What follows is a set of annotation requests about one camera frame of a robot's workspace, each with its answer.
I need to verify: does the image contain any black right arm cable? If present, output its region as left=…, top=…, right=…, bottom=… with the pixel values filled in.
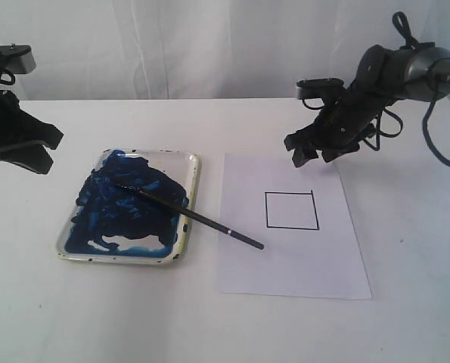
left=368, top=11, right=450, bottom=171

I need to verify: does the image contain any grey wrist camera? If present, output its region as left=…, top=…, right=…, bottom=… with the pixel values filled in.
left=0, top=45, right=36, bottom=74
left=296, top=78, right=345, bottom=100

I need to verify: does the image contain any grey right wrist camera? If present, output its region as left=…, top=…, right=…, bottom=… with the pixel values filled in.
left=296, top=78, right=345, bottom=100

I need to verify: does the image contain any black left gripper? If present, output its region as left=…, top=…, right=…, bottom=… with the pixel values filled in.
left=0, top=90, right=64, bottom=175

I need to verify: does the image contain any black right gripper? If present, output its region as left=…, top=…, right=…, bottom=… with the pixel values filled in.
left=284, top=85, right=386, bottom=167

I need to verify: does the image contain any white backdrop curtain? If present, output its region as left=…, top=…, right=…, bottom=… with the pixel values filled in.
left=0, top=1, right=450, bottom=100

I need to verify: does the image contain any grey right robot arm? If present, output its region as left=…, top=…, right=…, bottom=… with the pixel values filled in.
left=284, top=44, right=450, bottom=167

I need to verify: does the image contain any white paper with black square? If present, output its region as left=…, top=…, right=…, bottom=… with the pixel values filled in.
left=216, top=155, right=372, bottom=299

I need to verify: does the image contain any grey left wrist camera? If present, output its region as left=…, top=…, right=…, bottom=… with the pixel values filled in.
left=0, top=45, right=36, bottom=74

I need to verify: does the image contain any white tray with blue paint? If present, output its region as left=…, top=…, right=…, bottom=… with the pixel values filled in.
left=56, top=149, right=200, bottom=265

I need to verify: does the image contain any black paintbrush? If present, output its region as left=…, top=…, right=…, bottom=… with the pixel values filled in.
left=115, top=181, right=265, bottom=250

